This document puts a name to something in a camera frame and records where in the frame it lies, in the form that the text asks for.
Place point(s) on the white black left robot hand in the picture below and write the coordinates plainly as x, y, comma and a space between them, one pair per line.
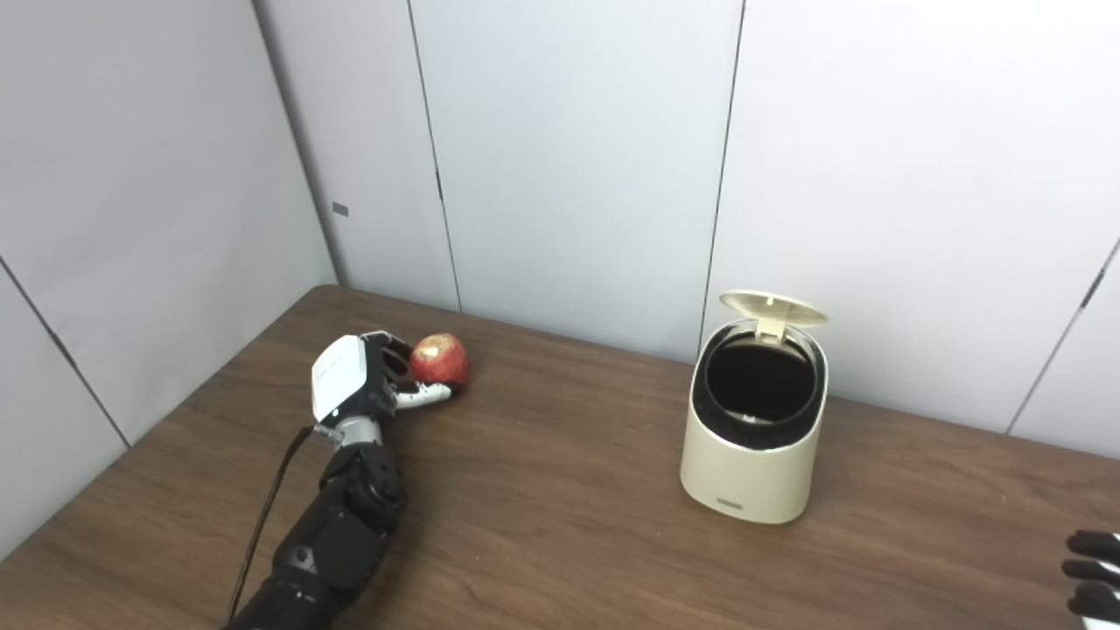
341, 376

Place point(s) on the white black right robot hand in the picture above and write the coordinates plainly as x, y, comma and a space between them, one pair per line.
1094, 569

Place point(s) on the red apple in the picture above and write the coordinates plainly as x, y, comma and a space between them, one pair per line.
440, 360

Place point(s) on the cream-colored bin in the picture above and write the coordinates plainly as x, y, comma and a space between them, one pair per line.
748, 477

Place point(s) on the round cream bin lid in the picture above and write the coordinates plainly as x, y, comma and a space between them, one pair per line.
770, 309

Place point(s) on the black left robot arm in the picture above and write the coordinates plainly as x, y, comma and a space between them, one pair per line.
346, 525

